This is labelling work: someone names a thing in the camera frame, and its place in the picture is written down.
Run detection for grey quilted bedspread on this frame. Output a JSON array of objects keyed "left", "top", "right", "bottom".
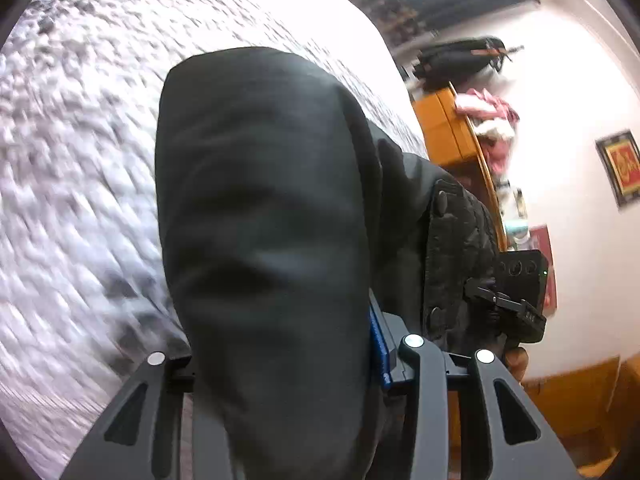
[{"left": 0, "top": 0, "right": 432, "bottom": 480}]

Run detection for red wall poster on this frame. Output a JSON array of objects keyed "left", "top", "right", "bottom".
[{"left": 526, "top": 224, "right": 559, "bottom": 309}]

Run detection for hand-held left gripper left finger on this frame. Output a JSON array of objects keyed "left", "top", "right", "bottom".
[{"left": 60, "top": 350, "right": 201, "bottom": 480}]

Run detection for bottles on cabinet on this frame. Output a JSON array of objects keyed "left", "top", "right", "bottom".
[{"left": 494, "top": 179, "right": 534, "bottom": 252}]

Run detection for orange wooden cabinet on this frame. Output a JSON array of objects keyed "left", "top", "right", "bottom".
[{"left": 411, "top": 84, "right": 512, "bottom": 255}]

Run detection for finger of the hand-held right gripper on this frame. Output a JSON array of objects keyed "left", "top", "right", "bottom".
[{"left": 464, "top": 281, "right": 547, "bottom": 345}]

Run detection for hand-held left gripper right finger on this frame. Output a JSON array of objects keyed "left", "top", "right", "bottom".
[{"left": 367, "top": 302, "right": 581, "bottom": 480}]

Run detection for pink and white clothes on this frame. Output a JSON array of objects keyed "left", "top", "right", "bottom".
[{"left": 451, "top": 87, "right": 522, "bottom": 177}]

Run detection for dark grey pants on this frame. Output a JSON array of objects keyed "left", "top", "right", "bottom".
[{"left": 154, "top": 46, "right": 502, "bottom": 480}]

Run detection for black bag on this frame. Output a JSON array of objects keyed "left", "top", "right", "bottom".
[{"left": 410, "top": 36, "right": 526, "bottom": 93}]

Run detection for person's right hand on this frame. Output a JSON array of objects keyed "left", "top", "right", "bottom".
[{"left": 501, "top": 346, "right": 530, "bottom": 387}]

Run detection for framed wall picture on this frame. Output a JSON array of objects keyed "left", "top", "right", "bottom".
[{"left": 594, "top": 130, "right": 640, "bottom": 210}]

